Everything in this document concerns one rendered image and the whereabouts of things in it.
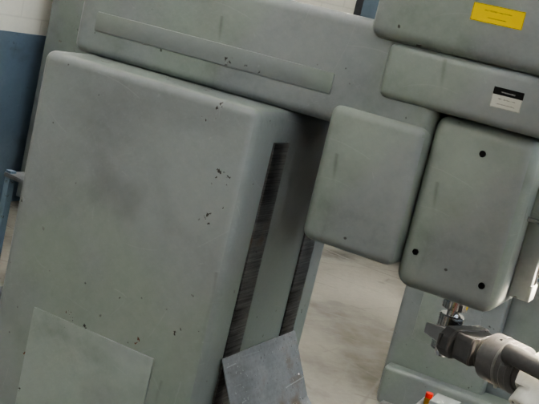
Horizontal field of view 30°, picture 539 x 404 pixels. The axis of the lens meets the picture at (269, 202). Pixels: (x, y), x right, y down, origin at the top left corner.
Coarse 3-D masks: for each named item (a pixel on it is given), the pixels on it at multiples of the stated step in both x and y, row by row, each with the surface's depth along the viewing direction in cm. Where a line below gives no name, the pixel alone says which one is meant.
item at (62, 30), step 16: (64, 0) 671; (80, 0) 665; (64, 16) 672; (80, 16) 666; (48, 32) 679; (64, 32) 672; (48, 48) 679; (64, 48) 673; (32, 112) 689; (32, 128) 690
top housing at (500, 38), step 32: (384, 0) 175; (416, 0) 173; (448, 0) 170; (480, 0) 168; (512, 0) 165; (384, 32) 176; (416, 32) 173; (448, 32) 170; (480, 32) 168; (512, 32) 165; (512, 64) 166
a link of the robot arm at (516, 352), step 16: (512, 352) 169; (528, 352) 168; (496, 368) 172; (512, 368) 171; (528, 368) 166; (496, 384) 174; (512, 384) 172; (528, 384) 167; (512, 400) 168; (528, 400) 166
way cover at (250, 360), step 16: (288, 336) 217; (240, 352) 198; (256, 352) 203; (288, 352) 215; (224, 368) 192; (240, 368) 197; (256, 368) 202; (272, 368) 208; (288, 368) 214; (256, 384) 201; (272, 384) 207; (288, 384) 213; (304, 384) 219; (240, 400) 195; (256, 400) 200; (272, 400) 206; (288, 400) 212; (304, 400) 217
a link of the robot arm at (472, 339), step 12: (444, 336) 180; (456, 336) 180; (468, 336) 179; (480, 336) 181; (492, 336) 177; (504, 336) 177; (444, 348) 180; (456, 348) 180; (468, 348) 178; (480, 348) 176; (492, 348) 174; (468, 360) 178; (480, 360) 175; (492, 360) 173; (480, 372) 176; (492, 384) 176
